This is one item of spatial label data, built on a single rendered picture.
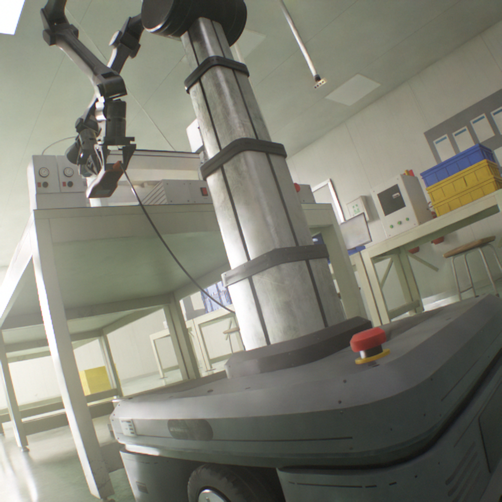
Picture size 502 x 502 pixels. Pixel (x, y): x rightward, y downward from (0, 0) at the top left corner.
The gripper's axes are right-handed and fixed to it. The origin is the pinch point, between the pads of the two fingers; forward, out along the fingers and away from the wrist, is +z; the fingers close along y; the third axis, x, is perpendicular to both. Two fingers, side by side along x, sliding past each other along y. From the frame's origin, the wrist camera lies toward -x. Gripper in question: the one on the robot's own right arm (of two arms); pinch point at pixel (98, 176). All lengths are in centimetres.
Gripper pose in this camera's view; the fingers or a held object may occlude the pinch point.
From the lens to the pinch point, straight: 133.4
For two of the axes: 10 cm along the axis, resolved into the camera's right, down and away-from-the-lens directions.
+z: 4.0, 8.3, -3.9
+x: 4.6, -5.5, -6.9
